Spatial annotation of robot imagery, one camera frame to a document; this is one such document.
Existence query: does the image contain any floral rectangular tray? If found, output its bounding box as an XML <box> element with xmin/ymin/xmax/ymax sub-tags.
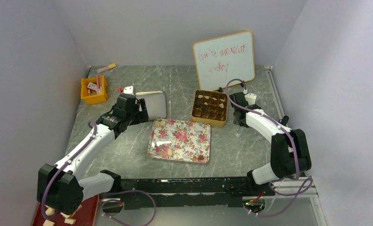
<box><xmin>147</xmin><ymin>119</ymin><xmax>211</xmax><ymax>163</ymax></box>

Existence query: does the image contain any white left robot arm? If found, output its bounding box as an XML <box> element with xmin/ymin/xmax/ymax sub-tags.
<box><xmin>37</xmin><ymin>94</ymin><xmax>149</xmax><ymax>215</ymax></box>

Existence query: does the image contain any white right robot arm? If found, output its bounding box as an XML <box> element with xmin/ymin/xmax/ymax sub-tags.
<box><xmin>229</xmin><ymin>92</ymin><xmax>312</xmax><ymax>195</ymax></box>

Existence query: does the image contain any gold chocolate tin box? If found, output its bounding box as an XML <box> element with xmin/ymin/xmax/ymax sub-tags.
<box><xmin>191</xmin><ymin>90</ymin><xmax>228</xmax><ymax>127</ymax></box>

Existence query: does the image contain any silver tin lid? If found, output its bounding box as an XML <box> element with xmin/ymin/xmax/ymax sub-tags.
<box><xmin>136</xmin><ymin>91</ymin><xmax>167</xmax><ymax>121</ymax></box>

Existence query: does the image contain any yellow plastic bin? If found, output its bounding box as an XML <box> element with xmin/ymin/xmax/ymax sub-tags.
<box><xmin>80</xmin><ymin>75</ymin><xmax>109</xmax><ymax>105</ymax></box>

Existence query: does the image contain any pink yellow marker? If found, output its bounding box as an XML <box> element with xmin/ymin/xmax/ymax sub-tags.
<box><xmin>96</xmin><ymin>64</ymin><xmax>117</xmax><ymax>73</ymax></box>

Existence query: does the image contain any whiteboard with red writing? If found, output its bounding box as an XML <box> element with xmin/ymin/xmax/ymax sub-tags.
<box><xmin>193</xmin><ymin>31</ymin><xmax>255</xmax><ymax>91</ymax></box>

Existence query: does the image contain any red lacquer tray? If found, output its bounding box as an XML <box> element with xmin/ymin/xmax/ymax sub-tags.
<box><xmin>31</xmin><ymin>195</ymin><xmax>99</xmax><ymax>226</ymax></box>

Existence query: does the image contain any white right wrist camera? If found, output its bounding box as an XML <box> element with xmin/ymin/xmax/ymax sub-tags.
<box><xmin>245</xmin><ymin>93</ymin><xmax>257</xmax><ymax>105</ymax></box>

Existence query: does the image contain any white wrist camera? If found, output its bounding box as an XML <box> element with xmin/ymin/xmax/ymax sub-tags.
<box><xmin>245</xmin><ymin>93</ymin><xmax>257</xmax><ymax>105</ymax></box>
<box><xmin>122</xmin><ymin>86</ymin><xmax>135</xmax><ymax>95</ymax></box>

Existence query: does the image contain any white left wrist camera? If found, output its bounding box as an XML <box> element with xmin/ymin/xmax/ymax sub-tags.
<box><xmin>122</xmin><ymin>86</ymin><xmax>135</xmax><ymax>95</ymax></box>

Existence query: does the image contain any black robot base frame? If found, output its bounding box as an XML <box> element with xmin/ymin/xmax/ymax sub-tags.
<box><xmin>100</xmin><ymin>175</ymin><xmax>275</xmax><ymax>210</ymax></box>

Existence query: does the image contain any aluminium rail frame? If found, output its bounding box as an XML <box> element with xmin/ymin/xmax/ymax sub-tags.
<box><xmin>264</xmin><ymin>66</ymin><xmax>327</xmax><ymax>226</ymax></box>

